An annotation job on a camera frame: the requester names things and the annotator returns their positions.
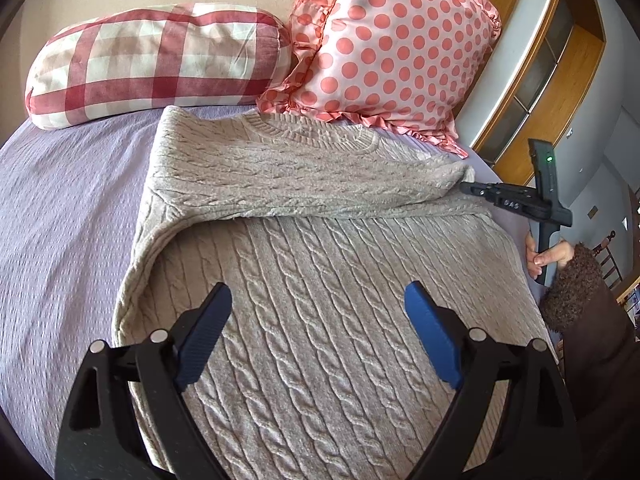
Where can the wooden cabinet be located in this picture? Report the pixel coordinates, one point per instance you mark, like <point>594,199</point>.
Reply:
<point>542,67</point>

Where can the person's right hand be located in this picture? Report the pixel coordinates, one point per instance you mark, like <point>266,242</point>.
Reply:
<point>547,256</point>

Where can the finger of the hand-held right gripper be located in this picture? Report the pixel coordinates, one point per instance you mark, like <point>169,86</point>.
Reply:
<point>492,194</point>

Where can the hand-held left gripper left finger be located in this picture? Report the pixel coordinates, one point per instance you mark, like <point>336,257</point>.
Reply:
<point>202,332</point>

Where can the person's right forearm brown sleeve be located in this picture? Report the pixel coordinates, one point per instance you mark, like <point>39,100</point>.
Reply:
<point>585,330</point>

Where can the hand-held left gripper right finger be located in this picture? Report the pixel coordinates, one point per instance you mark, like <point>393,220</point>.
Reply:
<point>434,332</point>

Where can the dark wooden chair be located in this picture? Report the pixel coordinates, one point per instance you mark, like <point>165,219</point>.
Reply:
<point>607,260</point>

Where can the pink polka dot pillow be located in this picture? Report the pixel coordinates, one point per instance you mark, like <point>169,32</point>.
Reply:
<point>385,45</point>

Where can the red white checkered pillow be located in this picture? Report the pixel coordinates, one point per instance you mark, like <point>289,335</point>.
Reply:
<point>155,57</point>

